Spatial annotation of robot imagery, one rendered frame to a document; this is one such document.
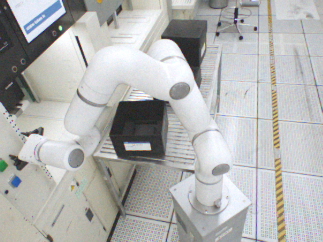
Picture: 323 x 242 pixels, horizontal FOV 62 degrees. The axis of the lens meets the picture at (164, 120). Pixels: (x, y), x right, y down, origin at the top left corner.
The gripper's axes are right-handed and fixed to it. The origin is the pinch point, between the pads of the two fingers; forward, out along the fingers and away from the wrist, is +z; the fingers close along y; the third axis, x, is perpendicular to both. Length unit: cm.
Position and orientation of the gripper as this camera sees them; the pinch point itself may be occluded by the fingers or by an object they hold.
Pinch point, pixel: (19, 145)
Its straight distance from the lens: 113.7
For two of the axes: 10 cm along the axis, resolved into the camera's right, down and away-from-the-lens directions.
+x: -4.3, -4.8, -7.6
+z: -8.5, -0.7, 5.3
